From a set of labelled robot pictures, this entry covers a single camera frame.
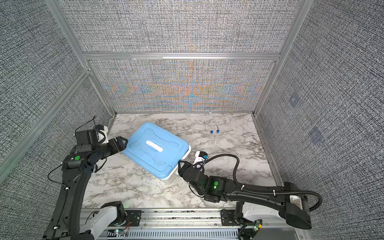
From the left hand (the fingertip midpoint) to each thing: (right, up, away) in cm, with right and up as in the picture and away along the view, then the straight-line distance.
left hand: (121, 142), depth 74 cm
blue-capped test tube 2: (+47, +5, +14) cm, 49 cm away
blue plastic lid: (+17, -4, +4) cm, 18 cm away
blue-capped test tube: (+51, +5, +16) cm, 53 cm away
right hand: (+29, -10, -2) cm, 30 cm away
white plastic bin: (+25, -18, -3) cm, 31 cm away
